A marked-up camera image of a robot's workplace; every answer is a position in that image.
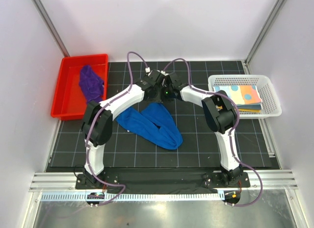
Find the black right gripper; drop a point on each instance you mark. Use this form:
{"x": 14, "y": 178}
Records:
{"x": 163, "y": 87}

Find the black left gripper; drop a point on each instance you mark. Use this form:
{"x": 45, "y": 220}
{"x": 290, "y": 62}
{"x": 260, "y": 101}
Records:
{"x": 158, "y": 98}

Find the blue towel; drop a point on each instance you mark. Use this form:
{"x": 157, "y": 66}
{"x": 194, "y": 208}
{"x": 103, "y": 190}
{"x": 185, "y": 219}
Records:
{"x": 154, "y": 123}

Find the pastel striped towel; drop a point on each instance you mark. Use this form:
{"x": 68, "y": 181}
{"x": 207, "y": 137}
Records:
{"x": 241, "y": 94}

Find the yellow tiger hello towel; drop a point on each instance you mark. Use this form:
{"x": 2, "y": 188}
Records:
{"x": 255, "y": 108}

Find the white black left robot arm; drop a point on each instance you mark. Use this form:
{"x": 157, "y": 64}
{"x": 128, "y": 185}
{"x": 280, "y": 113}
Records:
{"x": 99, "y": 116}

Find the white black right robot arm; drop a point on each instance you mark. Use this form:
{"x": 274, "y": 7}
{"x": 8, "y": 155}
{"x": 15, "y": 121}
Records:
{"x": 220, "y": 116}

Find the purple towel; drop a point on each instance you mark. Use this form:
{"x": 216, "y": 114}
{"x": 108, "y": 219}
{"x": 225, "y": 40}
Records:
{"x": 92, "y": 86}

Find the black grid cutting mat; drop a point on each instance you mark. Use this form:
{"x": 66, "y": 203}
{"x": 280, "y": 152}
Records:
{"x": 199, "y": 147}

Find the red plastic bin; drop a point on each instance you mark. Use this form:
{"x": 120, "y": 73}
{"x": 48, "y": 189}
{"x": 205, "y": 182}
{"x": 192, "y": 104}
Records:
{"x": 69, "y": 102}

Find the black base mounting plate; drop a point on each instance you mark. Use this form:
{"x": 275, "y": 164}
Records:
{"x": 148, "y": 179}

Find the white plastic mesh basket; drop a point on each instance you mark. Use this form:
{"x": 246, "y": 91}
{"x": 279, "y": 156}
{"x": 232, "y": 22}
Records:
{"x": 270, "y": 103}

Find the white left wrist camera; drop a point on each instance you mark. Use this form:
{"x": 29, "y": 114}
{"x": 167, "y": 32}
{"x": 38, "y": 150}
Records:
{"x": 149, "y": 71}

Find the aluminium front rail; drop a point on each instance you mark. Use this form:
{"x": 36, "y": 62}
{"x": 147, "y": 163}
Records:
{"x": 59, "y": 187}

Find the right aluminium corner post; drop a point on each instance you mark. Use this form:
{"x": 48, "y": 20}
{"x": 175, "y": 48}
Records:
{"x": 265, "y": 29}

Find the aluminium corner post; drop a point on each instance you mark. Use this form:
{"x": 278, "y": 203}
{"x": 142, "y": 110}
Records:
{"x": 265, "y": 29}
{"x": 50, "y": 26}

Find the left aluminium corner post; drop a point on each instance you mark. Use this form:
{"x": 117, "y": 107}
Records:
{"x": 50, "y": 26}

